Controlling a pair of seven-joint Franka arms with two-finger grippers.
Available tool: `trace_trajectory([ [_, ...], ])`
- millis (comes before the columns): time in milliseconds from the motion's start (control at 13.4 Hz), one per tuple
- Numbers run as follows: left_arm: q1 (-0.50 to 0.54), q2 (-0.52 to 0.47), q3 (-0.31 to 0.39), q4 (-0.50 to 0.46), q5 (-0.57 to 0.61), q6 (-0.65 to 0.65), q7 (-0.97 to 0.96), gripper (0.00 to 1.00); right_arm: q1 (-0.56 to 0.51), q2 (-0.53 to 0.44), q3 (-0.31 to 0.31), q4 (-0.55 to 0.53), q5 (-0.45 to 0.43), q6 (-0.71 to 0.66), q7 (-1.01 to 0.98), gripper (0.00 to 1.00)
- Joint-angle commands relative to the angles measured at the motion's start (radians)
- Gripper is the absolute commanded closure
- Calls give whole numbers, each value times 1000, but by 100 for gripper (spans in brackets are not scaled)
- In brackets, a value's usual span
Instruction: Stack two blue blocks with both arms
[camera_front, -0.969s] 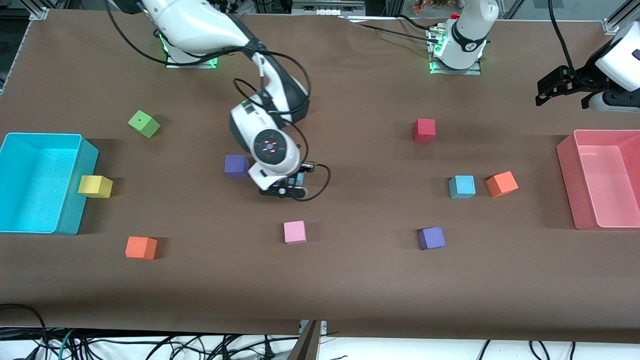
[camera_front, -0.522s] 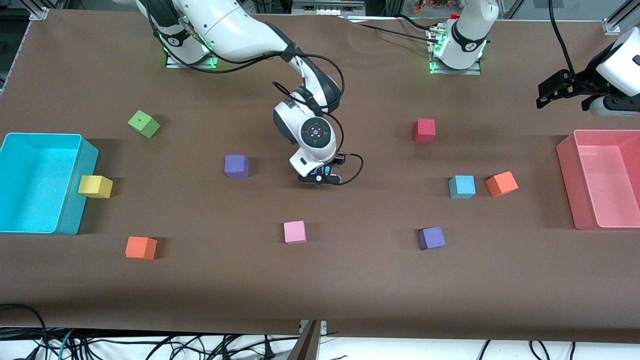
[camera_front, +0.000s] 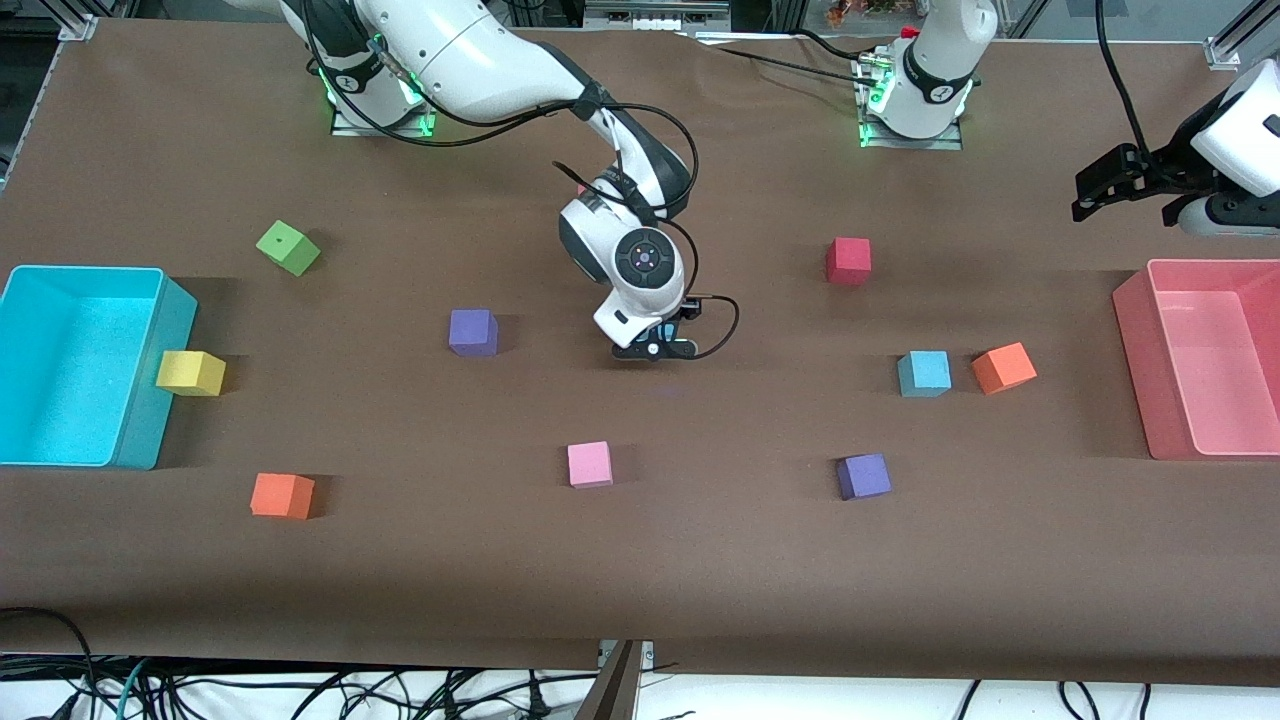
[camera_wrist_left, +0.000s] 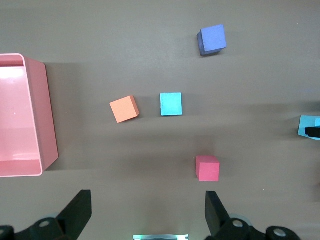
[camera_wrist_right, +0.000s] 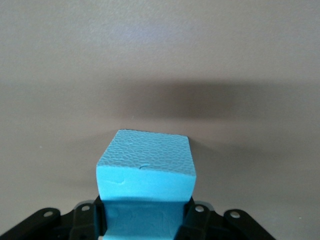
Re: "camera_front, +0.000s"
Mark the pink foam block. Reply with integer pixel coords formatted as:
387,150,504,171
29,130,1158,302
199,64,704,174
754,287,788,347
567,441,614,489

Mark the purple foam block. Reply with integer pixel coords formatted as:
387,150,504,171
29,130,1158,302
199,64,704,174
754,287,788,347
448,309,499,358
836,453,893,501

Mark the pink plastic bin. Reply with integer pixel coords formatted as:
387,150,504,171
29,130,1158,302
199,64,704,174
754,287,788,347
1112,258,1280,462

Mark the orange foam block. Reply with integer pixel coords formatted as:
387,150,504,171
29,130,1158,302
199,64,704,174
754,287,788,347
250,473,316,521
970,342,1038,395

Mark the brown table cover sheet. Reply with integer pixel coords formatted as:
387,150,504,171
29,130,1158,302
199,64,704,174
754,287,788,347
0,18,1280,687

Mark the grey electronics box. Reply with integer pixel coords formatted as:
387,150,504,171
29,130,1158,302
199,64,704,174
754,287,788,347
583,0,733,33

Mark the dark metal beam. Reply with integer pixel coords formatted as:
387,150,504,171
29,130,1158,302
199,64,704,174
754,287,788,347
573,640,643,720

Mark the green foam block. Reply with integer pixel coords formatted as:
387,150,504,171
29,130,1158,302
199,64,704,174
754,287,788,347
255,220,323,278

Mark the yellow foam block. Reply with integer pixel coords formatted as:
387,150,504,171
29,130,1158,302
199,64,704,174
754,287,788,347
155,350,227,397

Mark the cyan plastic bin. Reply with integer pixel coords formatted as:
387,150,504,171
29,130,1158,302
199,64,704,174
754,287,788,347
0,265,199,471

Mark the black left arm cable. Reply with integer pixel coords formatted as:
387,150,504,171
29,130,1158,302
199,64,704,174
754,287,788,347
1094,0,1161,166

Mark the aluminium frame profile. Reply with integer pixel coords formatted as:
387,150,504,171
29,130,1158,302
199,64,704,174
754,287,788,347
1204,0,1280,67

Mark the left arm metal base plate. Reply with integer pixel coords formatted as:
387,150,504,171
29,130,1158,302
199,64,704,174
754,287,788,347
858,60,967,152

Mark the metal bracket at table edge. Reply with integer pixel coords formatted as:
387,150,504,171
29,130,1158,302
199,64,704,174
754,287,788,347
598,639,657,671

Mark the black cable across table cover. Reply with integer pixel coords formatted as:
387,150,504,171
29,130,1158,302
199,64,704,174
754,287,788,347
690,28,881,81

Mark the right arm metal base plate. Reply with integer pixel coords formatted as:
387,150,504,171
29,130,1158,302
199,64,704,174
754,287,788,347
330,95,439,139

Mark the teal cable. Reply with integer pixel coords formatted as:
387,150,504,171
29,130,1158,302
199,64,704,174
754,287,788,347
112,658,153,720

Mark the black looped floor cable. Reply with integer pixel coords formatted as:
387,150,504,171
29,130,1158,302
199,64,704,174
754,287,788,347
0,606,99,720

